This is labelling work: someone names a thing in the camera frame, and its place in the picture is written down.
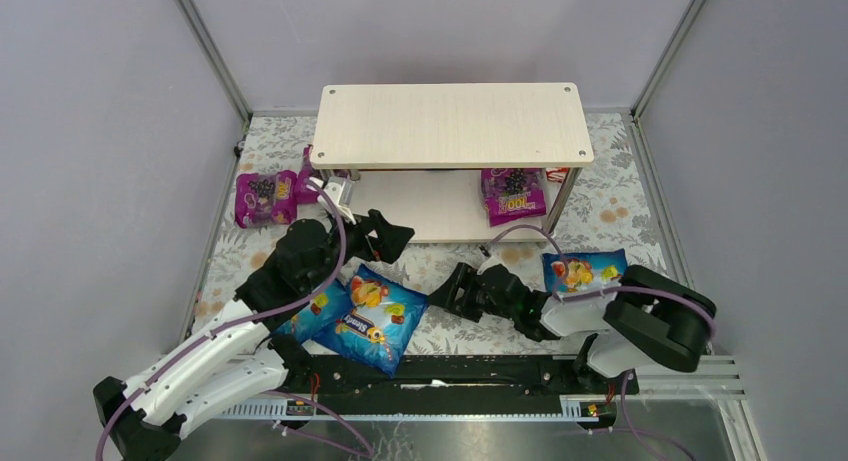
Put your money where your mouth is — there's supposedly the blue slendy bag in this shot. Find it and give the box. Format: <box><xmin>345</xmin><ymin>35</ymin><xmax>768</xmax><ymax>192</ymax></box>
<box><xmin>541</xmin><ymin>249</ymin><xmax>628</xmax><ymax>294</ymax></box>
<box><xmin>312</xmin><ymin>264</ymin><xmax>429</xmax><ymax>378</ymax></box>
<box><xmin>272</xmin><ymin>279</ymin><xmax>353</xmax><ymax>343</ymax></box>

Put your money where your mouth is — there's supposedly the purple candy bag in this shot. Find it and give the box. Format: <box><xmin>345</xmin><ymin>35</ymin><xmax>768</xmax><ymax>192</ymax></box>
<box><xmin>480</xmin><ymin>168</ymin><xmax>548</xmax><ymax>227</ymax></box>
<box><xmin>294</xmin><ymin>144</ymin><xmax>321</xmax><ymax>205</ymax></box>
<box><xmin>234</xmin><ymin>170</ymin><xmax>297</xmax><ymax>229</ymax></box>

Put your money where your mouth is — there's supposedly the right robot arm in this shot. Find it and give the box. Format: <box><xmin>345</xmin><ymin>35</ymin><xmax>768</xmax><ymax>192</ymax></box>
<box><xmin>428</xmin><ymin>261</ymin><xmax>717</xmax><ymax>378</ymax></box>

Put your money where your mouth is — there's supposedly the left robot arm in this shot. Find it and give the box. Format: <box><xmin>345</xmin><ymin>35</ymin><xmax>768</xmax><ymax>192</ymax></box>
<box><xmin>93</xmin><ymin>210</ymin><xmax>415</xmax><ymax>460</ymax></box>

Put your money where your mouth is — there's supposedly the white wooden two-tier shelf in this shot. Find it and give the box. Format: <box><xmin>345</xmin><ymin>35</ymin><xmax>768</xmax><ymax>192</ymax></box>
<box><xmin>310</xmin><ymin>82</ymin><xmax>595</xmax><ymax>244</ymax></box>

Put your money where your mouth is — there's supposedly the red white packet behind shelf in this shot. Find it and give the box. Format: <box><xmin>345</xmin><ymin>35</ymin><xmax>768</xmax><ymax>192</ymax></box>
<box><xmin>545</xmin><ymin>168</ymin><xmax>570</xmax><ymax>184</ymax></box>

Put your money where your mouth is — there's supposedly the floral patterned table mat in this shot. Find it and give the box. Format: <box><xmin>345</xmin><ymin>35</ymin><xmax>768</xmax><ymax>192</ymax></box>
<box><xmin>186</xmin><ymin>112</ymin><xmax>678</xmax><ymax>357</ymax></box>

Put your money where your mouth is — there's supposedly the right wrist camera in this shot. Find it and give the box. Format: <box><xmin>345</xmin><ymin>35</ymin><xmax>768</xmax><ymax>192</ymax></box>
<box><xmin>477</xmin><ymin>244</ymin><xmax>506</xmax><ymax>274</ymax></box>

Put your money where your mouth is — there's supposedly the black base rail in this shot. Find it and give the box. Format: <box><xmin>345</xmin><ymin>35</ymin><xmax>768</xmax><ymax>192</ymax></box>
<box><xmin>280</xmin><ymin>355</ymin><xmax>626</xmax><ymax>395</ymax></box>

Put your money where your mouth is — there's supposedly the slotted cable duct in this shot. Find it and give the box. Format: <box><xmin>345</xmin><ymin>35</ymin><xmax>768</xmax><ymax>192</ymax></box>
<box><xmin>215</xmin><ymin>396</ymin><xmax>599</xmax><ymax>424</ymax></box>

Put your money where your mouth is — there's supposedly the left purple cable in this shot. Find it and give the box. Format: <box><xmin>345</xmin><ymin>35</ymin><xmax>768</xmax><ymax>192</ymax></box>
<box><xmin>94</xmin><ymin>179</ymin><xmax>379</xmax><ymax>461</ymax></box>

